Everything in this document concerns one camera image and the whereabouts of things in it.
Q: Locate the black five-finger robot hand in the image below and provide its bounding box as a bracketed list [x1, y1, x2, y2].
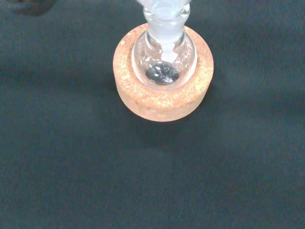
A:
[9, 0, 54, 17]

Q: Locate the clear glass round-bottom flask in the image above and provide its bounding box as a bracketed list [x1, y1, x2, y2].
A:
[131, 2, 198, 92]

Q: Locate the cork ring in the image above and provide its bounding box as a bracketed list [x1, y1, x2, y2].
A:
[112, 23, 214, 123]

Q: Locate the black bench cloth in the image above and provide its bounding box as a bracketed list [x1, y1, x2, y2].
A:
[0, 0, 305, 229]

